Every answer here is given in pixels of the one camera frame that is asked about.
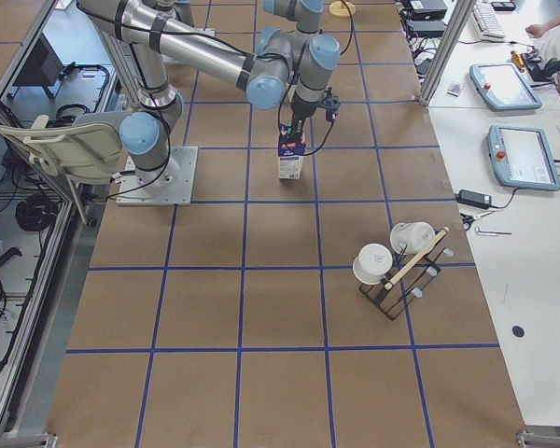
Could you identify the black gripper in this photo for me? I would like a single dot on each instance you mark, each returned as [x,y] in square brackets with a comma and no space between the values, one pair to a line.
[301,112]

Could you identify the blue white milk carton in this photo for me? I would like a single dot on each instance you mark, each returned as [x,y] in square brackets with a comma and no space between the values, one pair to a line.
[290,153]

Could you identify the white cup on rack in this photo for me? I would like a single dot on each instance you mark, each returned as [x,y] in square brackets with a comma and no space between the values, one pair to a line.
[371,264]

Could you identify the person hand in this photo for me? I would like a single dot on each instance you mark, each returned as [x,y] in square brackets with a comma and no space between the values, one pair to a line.
[536,30]

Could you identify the white mug on rack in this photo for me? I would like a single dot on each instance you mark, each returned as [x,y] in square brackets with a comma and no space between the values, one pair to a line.
[410,237]

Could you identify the black power adapter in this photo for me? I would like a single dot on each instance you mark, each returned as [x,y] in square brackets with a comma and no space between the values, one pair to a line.
[474,199]

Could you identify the upper teach pendant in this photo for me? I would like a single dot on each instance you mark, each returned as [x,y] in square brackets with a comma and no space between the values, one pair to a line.
[503,87]

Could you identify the teach pendant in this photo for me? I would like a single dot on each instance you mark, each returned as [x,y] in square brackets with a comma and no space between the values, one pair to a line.
[521,158]
[503,87]

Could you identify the white keyboard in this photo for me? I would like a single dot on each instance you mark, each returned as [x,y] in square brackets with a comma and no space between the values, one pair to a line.
[484,20]

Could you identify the allen key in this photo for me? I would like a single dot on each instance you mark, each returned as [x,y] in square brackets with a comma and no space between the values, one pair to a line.
[482,232]

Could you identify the grey office chair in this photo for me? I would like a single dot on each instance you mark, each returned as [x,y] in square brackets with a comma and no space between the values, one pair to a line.
[86,152]

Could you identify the lower teach pendant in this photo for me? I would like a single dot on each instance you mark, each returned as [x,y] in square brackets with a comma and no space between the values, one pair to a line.
[521,158]

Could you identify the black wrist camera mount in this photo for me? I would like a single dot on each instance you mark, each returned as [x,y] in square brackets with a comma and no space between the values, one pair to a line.
[331,104]

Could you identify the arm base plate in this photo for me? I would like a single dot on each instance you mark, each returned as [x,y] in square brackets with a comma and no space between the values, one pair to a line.
[174,186]

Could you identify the aluminium frame post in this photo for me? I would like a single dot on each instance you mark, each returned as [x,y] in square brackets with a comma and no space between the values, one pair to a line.
[458,19]

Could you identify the black wire mug rack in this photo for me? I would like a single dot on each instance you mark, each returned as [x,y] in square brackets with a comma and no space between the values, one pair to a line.
[408,278]

